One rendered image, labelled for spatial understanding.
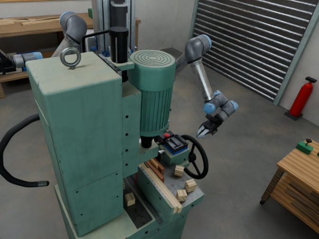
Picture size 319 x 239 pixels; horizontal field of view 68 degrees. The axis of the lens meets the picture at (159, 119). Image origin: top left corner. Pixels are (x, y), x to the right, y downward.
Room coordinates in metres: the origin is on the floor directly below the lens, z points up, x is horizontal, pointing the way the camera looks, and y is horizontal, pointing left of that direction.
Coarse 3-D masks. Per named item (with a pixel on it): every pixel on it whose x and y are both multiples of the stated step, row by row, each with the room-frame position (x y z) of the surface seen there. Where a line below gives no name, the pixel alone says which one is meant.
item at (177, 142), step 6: (168, 132) 1.00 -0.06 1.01; (162, 138) 0.95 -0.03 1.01; (168, 138) 0.96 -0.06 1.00; (174, 138) 0.97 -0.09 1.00; (180, 138) 0.97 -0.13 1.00; (168, 144) 0.92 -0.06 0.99; (174, 144) 0.92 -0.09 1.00; (180, 144) 0.93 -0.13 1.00; (186, 144) 0.93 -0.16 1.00; (174, 150) 0.88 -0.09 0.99; (180, 150) 0.91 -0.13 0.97
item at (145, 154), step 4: (152, 140) 0.85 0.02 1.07; (140, 144) 0.82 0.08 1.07; (152, 144) 0.83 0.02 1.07; (156, 144) 0.83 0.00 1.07; (140, 148) 0.79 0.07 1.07; (144, 148) 0.79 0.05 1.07; (148, 148) 0.79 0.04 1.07; (152, 148) 0.80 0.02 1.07; (156, 148) 0.81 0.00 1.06; (140, 152) 0.76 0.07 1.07; (144, 152) 0.77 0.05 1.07; (148, 152) 0.78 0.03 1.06; (152, 152) 0.80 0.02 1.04; (156, 152) 0.81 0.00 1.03; (140, 156) 0.75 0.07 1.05; (144, 156) 0.77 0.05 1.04; (148, 156) 0.78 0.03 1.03; (152, 156) 0.80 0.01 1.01; (140, 160) 0.76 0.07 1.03; (144, 160) 0.77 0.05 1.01
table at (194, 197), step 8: (160, 160) 0.89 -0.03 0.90; (168, 168) 0.84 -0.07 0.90; (168, 176) 0.78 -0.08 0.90; (176, 176) 0.79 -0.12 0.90; (184, 176) 0.80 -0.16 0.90; (144, 184) 0.73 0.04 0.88; (168, 184) 0.73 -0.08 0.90; (176, 184) 0.74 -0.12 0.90; (184, 184) 0.74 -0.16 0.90; (176, 192) 0.69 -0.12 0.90; (192, 192) 0.71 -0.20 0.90; (200, 192) 0.71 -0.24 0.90; (152, 200) 0.67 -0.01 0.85; (192, 200) 0.66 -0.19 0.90; (200, 200) 0.69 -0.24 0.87; (160, 208) 0.62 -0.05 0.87; (184, 208) 0.62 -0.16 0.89; (168, 216) 0.58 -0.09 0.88; (176, 216) 0.60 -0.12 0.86
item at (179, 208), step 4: (152, 172) 0.77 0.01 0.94; (156, 176) 0.74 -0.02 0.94; (160, 180) 0.72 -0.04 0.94; (164, 184) 0.70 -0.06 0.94; (164, 188) 0.68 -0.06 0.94; (168, 192) 0.66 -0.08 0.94; (172, 196) 0.64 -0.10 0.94; (176, 200) 0.62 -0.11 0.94; (180, 204) 0.60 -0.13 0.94; (180, 208) 0.59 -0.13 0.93
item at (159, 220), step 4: (128, 176) 0.83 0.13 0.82; (128, 180) 0.81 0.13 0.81; (132, 180) 0.80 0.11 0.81; (132, 184) 0.78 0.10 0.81; (136, 188) 0.75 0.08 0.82; (136, 192) 0.74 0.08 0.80; (140, 192) 0.73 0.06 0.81; (140, 196) 0.71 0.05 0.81; (144, 196) 0.71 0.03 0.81; (144, 200) 0.69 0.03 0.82; (148, 204) 0.67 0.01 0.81; (148, 208) 0.65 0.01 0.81; (152, 208) 0.65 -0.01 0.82; (152, 212) 0.63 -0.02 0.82; (156, 212) 0.63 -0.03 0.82; (156, 216) 0.61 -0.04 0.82; (156, 220) 0.60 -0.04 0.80; (160, 220) 0.59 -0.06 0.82
